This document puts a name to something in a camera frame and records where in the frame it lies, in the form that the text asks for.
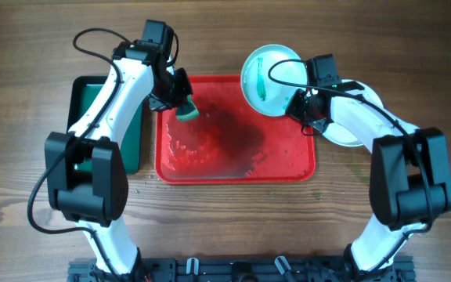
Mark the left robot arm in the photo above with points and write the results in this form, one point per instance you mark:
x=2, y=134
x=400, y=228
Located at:
x=85, y=174

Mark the white plate top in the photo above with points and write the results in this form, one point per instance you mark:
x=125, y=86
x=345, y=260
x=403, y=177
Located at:
x=270, y=77

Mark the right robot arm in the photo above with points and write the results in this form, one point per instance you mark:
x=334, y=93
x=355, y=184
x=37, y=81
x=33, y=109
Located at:
x=410, y=177

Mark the red plastic tray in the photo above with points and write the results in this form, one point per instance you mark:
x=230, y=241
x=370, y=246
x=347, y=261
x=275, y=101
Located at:
x=229, y=142

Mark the dark green tray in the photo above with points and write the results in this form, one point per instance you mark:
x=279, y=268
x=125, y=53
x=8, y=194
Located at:
x=84, y=90

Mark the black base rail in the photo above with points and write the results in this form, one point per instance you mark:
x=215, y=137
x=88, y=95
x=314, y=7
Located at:
x=323, y=268

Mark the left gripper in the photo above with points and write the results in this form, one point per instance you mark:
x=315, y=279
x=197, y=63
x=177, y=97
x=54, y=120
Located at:
x=185, y=88

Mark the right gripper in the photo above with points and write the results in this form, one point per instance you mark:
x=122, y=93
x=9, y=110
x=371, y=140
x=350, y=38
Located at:
x=293, y=109

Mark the green sponge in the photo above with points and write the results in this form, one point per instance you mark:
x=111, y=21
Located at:
x=187, y=111

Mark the white plate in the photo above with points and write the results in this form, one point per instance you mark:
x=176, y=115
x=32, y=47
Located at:
x=270, y=77
x=339, y=135

